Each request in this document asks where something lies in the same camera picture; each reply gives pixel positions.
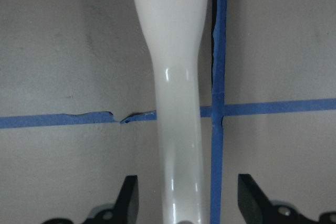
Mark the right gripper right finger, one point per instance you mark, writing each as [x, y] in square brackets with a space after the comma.
[255, 207]

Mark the beige hand brush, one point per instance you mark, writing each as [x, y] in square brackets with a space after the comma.
[173, 32]

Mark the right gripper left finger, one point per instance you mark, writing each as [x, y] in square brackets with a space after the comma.
[124, 210]

